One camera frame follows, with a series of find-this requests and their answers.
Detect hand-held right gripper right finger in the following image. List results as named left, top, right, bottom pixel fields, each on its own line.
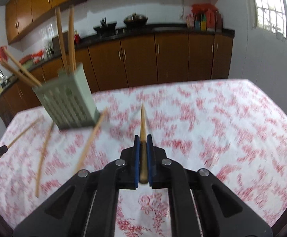
left=147, top=134, right=274, bottom=237

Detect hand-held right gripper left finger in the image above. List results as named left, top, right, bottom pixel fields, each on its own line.
left=12, top=135, right=141, bottom=237

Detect wooden chopstick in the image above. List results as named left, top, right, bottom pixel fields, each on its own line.
left=139, top=104, right=149, bottom=184
left=7, top=118, right=41, bottom=149
left=75, top=109, right=109, bottom=173
left=35, top=123, right=54, bottom=198
left=55, top=7, right=68, bottom=72
left=2, top=48, right=43, bottom=86
left=68, top=6, right=77, bottom=72
left=1, top=60, right=39, bottom=88

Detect green perforated utensil holder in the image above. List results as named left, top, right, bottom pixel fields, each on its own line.
left=32, top=63, right=101, bottom=130

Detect red floral tablecloth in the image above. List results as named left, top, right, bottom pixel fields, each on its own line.
left=0, top=78, right=287, bottom=237

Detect wooden base kitchen cabinets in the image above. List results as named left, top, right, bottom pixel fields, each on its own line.
left=0, top=33, right=234, bottom=126

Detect red and white plastic bag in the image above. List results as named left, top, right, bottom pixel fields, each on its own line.
left=32, top=51, right=46, bottom=61

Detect gas stove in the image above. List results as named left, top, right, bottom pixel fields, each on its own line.
left=94, top=26, right=154, bottom=36

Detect black kitchen countertop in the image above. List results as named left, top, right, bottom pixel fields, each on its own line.
left=0, top=23, right=235, bottom=104

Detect wok with lid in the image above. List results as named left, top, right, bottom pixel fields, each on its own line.
left=123, top=12, right=149, bottom=27

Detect colourful seasoning box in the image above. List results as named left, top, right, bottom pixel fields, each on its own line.
left=194, top=20, right=207, bottom=31

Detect wooden upper kitchen cabinets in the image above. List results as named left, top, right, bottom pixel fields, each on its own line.
left=5, top=0, right=223, bottom=45

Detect red bag over condiments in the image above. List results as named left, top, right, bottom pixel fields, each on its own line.
left=191, top=4, right=218, bottom=14

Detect black wok with handle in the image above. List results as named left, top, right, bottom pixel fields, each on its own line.
left=93, top=17, right=117, bottom=34

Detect barred window with white frame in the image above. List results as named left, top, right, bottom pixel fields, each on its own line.
left=251, top=0, right=287, bottom=47

